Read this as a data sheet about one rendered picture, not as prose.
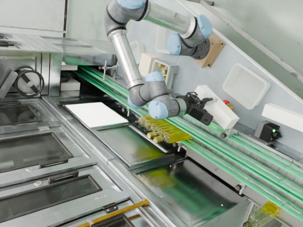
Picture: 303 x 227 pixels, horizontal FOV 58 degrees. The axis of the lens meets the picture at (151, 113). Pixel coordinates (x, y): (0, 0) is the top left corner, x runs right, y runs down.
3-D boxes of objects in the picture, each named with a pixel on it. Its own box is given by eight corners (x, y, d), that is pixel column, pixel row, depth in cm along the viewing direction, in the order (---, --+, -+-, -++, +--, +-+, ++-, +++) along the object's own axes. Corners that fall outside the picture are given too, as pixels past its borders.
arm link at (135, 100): (92, 15, 129) (126, 112, 121) (103, 1, 121) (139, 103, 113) (113, 17, 136) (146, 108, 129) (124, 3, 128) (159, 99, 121)
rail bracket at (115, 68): (119, 79, 240) (96, 79, 226) (121, 60, 234) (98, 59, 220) (122, 80, 237) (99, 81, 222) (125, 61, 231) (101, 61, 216)
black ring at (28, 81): (42, 94, 220) (13, 96, 206) (43, 68, 212) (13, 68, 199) (44, 96, 216) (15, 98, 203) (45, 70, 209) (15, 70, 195)
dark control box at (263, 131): (261, 133, 147) (253, 135, 142) (266, 119, 144) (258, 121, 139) (276, 140, 141) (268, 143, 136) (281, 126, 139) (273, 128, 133)
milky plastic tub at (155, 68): (156, 88, 208) (148, 88, 202) (162, 59, 200) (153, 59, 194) (172, 96, 196) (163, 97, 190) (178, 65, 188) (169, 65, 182)
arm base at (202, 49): (196, 29, 163) (184, 28, 157) (213, 39, 154) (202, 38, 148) (187, 53, 170) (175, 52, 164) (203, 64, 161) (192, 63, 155)
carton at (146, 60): (145, 73, 217) (137, 73, 212) (149, 53, 211) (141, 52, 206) (154, 78, 209) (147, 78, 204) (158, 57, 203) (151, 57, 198)
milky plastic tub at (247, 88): (244, 61, 152) (235, 61, 146) (277, 83, 139) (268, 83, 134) (229, 87, 161) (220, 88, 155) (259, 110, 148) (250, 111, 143)
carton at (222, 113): (206, 84, 135) (198, 85, 131) (239, 118, 123) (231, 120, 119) (199, 94, 138) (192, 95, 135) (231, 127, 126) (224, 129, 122)
